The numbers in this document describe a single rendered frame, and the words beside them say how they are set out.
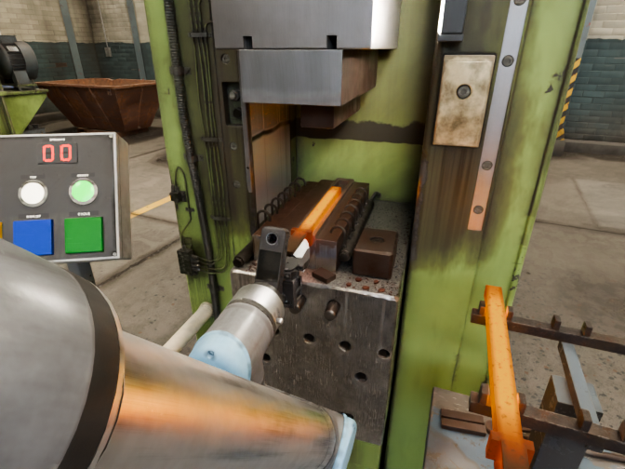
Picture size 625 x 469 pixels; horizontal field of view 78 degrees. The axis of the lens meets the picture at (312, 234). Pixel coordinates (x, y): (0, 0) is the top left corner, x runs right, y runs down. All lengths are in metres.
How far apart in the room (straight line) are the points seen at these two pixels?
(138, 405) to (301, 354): 0.78
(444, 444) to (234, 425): 0.64
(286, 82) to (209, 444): 0.64
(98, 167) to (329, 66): 0.54
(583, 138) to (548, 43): 6.03
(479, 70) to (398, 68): 0.41
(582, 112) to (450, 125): 6.01
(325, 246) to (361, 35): 0.41
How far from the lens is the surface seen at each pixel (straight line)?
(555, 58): 0.90
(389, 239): 0.89
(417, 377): 1.21
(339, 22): 0.75
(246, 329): 0.58
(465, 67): 0.85
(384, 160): 1.26
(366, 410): 1.04
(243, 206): 1.06
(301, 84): 0.77
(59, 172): 1.00
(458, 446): 0.90
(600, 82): 6.82
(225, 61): 1.00
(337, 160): 1.29
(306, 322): 0.90
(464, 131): 0.86
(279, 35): 0.78
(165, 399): 0.22
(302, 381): 1.03
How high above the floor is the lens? 1.37
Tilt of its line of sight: 26 degrees down
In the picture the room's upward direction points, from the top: straight up
